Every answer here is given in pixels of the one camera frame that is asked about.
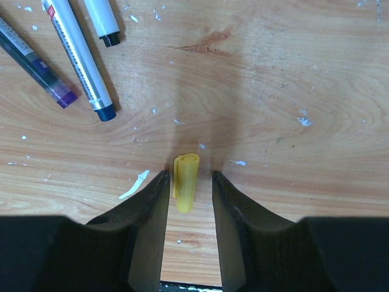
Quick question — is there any white marker black tip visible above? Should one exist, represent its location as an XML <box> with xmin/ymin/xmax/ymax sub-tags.
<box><xmin>84</xmin><ymin>0</ymin><xmax>120</xmax><ymax>47</ymax></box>

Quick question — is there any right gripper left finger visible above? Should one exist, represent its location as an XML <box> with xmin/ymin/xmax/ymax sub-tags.
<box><xmin>1</xmin><ymin>170</ymin><xmax>170</xmax><ymax>291</ymax></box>

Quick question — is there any yellow pen cap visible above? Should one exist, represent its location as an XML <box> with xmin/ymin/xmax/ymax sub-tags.
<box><xmin>173</xmin><ymin>153</ymin><xmax>200</xmax><ymax>214</ymax></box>

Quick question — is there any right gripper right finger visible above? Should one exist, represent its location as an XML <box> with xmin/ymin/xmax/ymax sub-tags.
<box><xmin>212</xmin><ymin>171</ymin><xmax>388</xmax><ymax>291</ymax></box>

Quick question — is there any purple gel pen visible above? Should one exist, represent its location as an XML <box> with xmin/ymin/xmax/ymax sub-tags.
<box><xmin>1</xmin><ymin>18</ymin><xmax>77</xmax><ymax>108</ymax></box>

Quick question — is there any white marker blue end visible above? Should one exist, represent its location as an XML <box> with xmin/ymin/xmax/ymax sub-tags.
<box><xmin>42</xmin><ymin>0</ymin><xmax>116</xmax><ymax>122</ymax></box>

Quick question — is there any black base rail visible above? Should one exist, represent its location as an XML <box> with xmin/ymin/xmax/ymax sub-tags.
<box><xmin>159</xmin><ymin>280</ymin><xmax>222</xmax><ymax>292</ymax></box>

